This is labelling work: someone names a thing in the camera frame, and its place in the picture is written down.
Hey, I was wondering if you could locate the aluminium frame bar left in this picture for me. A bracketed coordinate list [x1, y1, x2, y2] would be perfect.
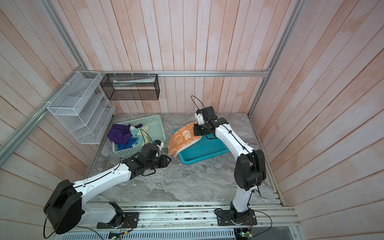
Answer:
[1, 66, 85, 167]

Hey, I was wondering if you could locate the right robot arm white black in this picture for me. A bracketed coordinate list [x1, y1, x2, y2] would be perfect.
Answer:
[194, 107, 267, 215]

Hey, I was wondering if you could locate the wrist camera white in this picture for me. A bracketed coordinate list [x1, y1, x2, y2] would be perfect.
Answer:
[195, 110, 205, 125]
[154, 140, 164, 152]

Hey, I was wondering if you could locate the blue towel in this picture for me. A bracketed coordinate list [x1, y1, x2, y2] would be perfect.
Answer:
[117, 138, 138, 151]

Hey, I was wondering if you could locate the orange bunny print towel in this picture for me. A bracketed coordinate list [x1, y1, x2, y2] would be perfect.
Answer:
[168, 122, 202, 157]

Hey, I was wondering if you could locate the aluminium frame bar back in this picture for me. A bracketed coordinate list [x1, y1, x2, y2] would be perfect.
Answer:
[97, 70, 269, 77]

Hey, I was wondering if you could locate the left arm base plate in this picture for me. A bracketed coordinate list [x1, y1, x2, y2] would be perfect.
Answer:
[97, 212, 140, 229]

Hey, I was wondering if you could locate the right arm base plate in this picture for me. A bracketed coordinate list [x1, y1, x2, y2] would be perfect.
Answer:
[214, 209, 258, 226]

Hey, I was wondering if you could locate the aluminium mounting rail front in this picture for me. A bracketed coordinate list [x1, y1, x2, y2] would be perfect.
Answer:
[117, 201, 301, 231]

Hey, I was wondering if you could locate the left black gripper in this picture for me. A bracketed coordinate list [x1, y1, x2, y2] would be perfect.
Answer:
[145, 154, 172, 170]

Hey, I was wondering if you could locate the aluminium frame bar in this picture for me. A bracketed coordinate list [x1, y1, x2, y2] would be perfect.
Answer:
[1, 66, 85, 167]
[97, 70, 269, 77]

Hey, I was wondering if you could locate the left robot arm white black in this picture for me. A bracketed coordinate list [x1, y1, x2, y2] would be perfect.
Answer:
[44, 141, 172, 235]

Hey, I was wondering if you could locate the aluminium frame post right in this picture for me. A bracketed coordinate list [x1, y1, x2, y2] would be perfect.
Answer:
[248, 1, 308, 119]

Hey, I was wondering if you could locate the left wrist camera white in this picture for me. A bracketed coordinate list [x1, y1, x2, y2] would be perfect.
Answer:
[154, 140, 164, 152]

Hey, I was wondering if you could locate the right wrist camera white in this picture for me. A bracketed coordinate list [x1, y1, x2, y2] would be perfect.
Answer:
[195, 110, 205, 125]

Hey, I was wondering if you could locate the green circuit board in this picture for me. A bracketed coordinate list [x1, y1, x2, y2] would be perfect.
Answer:
[235, 231, 253, 240]

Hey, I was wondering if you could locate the purple towel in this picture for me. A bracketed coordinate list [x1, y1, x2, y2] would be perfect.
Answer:
[108, 124, 143, 145]

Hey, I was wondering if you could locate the white wire mesh shelf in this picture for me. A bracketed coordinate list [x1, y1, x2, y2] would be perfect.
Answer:
[48, 71, 116, 145]

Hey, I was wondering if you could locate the light green plastic basket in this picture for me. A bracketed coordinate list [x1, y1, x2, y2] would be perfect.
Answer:
[112, 115, 166, 158]

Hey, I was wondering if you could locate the yellow teal hippo towel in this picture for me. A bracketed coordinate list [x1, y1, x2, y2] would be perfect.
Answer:
[130, 126, 150, 147]

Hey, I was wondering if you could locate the black mesh wall basket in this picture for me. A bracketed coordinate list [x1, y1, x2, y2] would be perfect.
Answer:
[101, 73, 160, 101]

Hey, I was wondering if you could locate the white vented cable duct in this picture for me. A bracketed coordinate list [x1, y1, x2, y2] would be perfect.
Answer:
[54, 229, 236, 240]

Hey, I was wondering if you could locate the teal plastic basket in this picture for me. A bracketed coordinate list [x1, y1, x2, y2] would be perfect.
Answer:
[178, 134, 229, 164]

